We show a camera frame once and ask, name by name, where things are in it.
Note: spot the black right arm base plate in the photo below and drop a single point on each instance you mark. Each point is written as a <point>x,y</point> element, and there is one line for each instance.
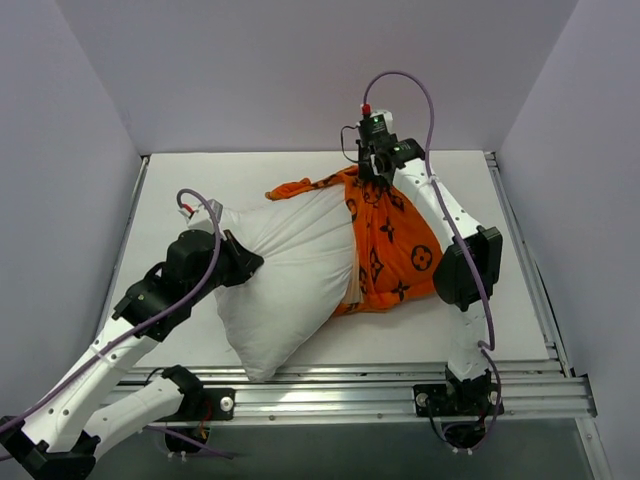
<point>446,400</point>

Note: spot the aluminium table edge rail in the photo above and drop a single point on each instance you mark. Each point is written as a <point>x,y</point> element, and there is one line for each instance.
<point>122,244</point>

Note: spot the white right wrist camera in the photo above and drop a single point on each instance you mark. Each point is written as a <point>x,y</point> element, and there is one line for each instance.
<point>375,121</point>

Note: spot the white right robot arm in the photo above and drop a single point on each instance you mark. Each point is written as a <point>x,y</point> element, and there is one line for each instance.
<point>469,268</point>

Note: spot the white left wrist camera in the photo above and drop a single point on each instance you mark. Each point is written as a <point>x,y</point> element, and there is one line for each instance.
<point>198,218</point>

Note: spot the white pillow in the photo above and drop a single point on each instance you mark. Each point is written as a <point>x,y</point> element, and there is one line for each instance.
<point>308,247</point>

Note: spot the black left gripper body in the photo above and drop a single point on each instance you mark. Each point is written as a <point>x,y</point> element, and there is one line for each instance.
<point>239,256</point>

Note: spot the orange patterned pillowcase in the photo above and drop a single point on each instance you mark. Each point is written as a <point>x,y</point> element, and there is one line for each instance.
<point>396,250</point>

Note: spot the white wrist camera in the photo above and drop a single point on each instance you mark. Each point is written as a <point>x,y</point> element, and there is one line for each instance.
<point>375,121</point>
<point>198,218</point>

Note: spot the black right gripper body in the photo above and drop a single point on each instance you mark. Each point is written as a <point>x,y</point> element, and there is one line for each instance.
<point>372,175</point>

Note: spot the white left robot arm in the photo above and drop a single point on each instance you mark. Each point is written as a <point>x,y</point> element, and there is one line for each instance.
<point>69,430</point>

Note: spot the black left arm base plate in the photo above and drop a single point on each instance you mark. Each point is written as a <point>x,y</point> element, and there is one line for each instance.
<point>209,404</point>

